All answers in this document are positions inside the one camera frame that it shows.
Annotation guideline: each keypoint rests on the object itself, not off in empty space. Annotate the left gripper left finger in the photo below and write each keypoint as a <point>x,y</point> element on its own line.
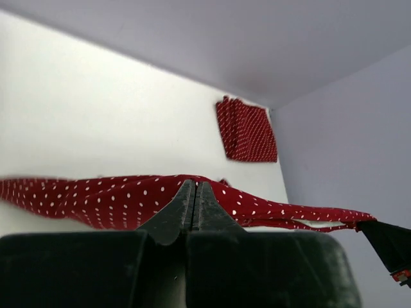
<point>140,268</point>

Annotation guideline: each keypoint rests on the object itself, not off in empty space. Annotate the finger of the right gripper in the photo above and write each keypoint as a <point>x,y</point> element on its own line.
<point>392,245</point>

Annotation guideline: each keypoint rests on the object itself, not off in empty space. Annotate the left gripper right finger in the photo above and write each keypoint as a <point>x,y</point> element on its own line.
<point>228,266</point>

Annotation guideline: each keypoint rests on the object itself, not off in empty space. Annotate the red polka dot skirt pile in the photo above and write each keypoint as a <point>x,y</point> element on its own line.
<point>126,202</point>

